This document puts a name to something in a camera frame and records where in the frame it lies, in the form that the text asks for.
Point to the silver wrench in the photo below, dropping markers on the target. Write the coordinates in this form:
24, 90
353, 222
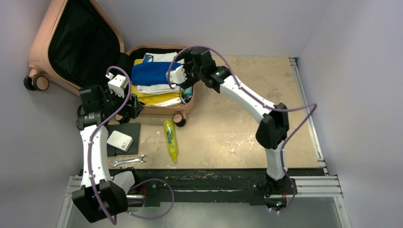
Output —
116, 163

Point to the white square device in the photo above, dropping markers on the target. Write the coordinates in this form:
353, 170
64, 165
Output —
119, 140

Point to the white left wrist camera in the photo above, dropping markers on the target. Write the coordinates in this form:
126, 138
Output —
117, 84

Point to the yellow green tube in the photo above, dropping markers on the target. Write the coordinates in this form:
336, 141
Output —
171, 139

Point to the white teal spray bottle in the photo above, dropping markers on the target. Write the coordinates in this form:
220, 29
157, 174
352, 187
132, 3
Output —
187, 94

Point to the silver toothpaste box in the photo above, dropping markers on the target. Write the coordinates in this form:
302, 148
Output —
169, 103

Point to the blue cloth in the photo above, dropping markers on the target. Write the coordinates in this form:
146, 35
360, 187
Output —
150, 73

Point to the pink open suitcase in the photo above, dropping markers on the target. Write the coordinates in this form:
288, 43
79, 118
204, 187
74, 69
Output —
75, 45

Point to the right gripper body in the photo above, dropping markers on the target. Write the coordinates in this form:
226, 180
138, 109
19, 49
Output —
193, 74

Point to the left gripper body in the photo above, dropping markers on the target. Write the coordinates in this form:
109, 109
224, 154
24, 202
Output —
113, 103

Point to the white shirt blue print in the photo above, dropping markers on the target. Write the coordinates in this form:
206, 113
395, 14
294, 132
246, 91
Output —
157, 89

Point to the yellow cloth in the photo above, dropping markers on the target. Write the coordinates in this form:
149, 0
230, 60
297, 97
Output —
153, 99

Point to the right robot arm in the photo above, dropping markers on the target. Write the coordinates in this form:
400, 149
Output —
272, 118

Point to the black flat notebook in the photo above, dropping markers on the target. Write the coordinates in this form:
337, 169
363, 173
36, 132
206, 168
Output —
131, 129

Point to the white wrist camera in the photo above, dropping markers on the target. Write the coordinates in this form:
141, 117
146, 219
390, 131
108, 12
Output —
177, 76
117, 84

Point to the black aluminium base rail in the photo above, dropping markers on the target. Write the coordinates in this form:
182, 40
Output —
151, 187

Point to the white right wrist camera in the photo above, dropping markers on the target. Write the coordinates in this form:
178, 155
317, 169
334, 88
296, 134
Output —
177, 76

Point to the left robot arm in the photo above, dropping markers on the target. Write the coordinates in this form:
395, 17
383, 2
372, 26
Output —
99, 197

